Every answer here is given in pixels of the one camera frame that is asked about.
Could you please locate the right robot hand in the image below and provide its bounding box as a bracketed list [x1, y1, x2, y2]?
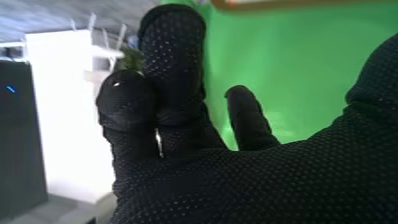
[94, 3, 398, 224]

